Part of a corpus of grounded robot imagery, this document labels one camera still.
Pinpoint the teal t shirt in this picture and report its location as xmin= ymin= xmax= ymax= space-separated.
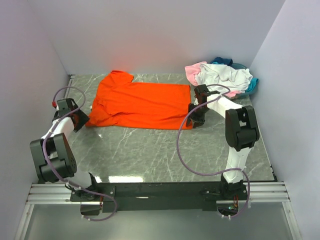
xmin=245 ymin=78 xmax=259 ymax=95

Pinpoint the teal plastic basket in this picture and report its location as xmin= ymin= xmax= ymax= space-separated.
xmin=194 ymin=62 xmax=253 ymax=101

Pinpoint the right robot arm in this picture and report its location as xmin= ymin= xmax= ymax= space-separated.
xmin=186 ymin=84 xmax=260 ymax=200

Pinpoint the dark blue t shirt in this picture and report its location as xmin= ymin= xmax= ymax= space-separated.
xmin=210 ymin=57 xmax=233 ymax=66

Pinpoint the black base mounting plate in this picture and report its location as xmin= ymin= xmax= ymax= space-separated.
xmin=70 ymin=181 xmax=248 ymax=216

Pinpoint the orange t shirt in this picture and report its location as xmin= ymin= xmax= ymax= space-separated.
xmin=85 ymin=70 xmax=191 ymax=130

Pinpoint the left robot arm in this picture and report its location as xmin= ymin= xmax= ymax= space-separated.
xmin=29 ymin=98 xmax=100 ymax=201

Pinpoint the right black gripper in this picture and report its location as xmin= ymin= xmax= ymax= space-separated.
xmin=185 ymin=103 xmax=209 ymax=129

